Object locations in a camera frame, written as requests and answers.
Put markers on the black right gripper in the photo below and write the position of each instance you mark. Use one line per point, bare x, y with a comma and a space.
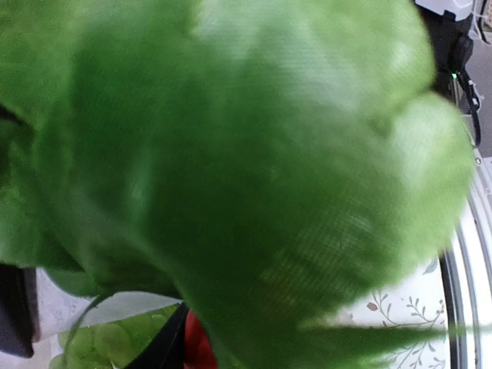
19, 310

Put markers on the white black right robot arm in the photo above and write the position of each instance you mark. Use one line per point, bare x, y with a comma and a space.
448, 24

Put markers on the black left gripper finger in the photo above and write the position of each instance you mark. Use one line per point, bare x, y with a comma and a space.
167, 348

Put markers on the orange toy carrot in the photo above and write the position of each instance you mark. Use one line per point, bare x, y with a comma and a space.
198, 353

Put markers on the green toy leafy vegetable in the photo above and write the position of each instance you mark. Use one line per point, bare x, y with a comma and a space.
268, 162

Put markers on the green toy grapes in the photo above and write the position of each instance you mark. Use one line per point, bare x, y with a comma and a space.
110, 345

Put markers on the floral white table mat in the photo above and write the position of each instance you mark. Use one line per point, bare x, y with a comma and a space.
418, 303

